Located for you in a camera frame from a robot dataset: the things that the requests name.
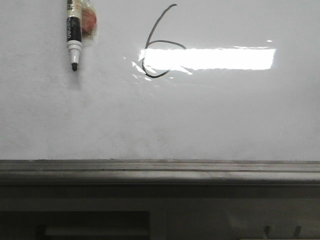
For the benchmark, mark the white black whiteboard marker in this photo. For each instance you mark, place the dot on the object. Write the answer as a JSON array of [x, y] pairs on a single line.
[[81, 24]]

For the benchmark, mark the white whiteboard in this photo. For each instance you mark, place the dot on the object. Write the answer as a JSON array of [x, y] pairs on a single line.
[[162, 80]]

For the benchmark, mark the grey whiteboard tray rail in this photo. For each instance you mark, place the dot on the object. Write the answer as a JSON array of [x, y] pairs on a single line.
[[158, 172]]

